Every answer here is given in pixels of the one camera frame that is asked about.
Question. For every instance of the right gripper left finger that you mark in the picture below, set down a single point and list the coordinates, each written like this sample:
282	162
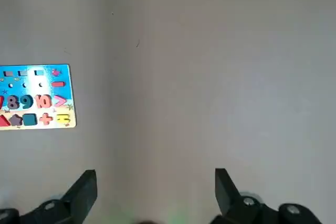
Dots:
76	200

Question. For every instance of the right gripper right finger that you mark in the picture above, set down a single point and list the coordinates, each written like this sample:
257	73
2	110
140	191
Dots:
228	203

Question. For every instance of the orange number ten piece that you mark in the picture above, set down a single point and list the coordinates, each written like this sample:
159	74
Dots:
43	101

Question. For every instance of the red rectangular block piece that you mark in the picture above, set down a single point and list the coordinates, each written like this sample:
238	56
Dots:
58	84

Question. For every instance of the colourful wooden toy board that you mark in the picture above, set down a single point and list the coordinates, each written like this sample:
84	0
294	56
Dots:
31	77

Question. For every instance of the yellow equals piece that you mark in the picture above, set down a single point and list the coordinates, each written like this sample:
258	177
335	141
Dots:
63	118

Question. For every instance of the orange plus piece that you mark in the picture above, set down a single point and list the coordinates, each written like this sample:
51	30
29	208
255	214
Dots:
46	119

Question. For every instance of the teal square piece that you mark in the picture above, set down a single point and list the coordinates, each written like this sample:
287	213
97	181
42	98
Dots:
29	119

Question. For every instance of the pink greater-than sign piece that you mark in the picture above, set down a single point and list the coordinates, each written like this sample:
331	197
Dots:
59	101

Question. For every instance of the red triangle piece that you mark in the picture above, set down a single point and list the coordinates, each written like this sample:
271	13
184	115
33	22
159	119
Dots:
2	122

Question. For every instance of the teal number nine piece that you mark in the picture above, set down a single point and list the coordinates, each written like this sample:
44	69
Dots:
26	103

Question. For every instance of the purple number eight piece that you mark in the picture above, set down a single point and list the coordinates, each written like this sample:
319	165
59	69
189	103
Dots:
12	102

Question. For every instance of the pink number seven piece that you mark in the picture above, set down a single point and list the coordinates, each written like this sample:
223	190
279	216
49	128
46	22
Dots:
1	102

